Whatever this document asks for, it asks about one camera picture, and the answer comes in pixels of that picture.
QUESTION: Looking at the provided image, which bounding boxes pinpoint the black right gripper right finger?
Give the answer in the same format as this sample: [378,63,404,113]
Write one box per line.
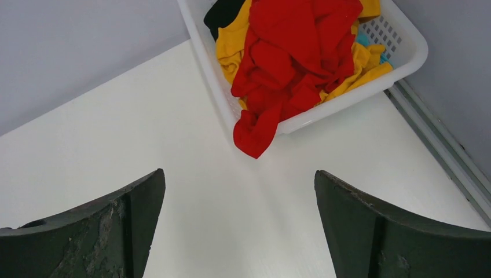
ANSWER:
[314,170,490,277]

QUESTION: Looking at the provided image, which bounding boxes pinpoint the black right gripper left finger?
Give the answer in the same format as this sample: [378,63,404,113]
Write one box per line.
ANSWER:
[1,169,166,277]

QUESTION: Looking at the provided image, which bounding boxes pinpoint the red t-shirt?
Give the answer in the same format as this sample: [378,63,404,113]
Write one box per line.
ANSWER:
[231,1,363,158]

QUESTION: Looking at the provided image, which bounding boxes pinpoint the white plastic laundry basket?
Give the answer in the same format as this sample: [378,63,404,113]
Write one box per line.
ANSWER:
[178,1,428,135]

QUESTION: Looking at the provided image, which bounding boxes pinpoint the light blue t-shirt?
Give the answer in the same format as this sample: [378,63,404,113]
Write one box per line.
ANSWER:
[355,32,390,64]

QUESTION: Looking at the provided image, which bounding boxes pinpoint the black t-shirt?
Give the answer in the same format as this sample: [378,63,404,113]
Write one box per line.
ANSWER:
[203,0,245,41]

